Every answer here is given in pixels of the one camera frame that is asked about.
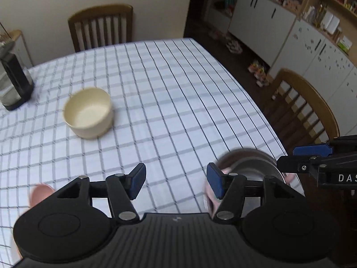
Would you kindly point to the glass coffee press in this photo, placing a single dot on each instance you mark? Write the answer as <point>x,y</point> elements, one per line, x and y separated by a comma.
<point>14,81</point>

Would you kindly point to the dark wooden slatted chair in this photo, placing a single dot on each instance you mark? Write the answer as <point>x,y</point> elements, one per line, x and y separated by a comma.
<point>100,11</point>

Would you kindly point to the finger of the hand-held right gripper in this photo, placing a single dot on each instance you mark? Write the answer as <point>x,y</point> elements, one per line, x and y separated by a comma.
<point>295,163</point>
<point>312,150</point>

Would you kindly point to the metal bowl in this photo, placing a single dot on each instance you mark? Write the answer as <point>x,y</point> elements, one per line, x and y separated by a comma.
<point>251,170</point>

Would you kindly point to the light wooden slatted chair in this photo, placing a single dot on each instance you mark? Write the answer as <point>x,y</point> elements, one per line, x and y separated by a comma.
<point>320,100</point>

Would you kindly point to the white drawer cabinet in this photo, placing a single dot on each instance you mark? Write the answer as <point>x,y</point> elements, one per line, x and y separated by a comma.
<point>23,50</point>

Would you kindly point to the white checkered tablecloth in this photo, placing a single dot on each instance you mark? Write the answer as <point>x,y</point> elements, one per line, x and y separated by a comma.
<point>167,103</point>

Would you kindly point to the pink bear-shaped plate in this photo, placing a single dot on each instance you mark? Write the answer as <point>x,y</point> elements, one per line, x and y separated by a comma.
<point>41,195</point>

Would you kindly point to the grey sandals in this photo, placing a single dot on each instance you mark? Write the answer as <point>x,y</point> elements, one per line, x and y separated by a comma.
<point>234,47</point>

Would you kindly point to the low white cabinet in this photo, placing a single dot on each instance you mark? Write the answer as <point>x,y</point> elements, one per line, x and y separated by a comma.
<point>312,58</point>

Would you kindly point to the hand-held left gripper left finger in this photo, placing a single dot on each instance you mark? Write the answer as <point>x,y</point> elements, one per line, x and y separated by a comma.
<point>138,182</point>

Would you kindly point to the cream bowl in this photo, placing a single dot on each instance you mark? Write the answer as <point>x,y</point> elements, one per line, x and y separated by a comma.
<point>89,114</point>

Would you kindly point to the colourful children's shoe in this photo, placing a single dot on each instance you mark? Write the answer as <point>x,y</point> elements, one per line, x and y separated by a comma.
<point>263,83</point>
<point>253,66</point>
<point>260,73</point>

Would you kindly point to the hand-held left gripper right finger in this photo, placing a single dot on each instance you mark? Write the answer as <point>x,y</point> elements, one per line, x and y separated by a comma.
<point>216,181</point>

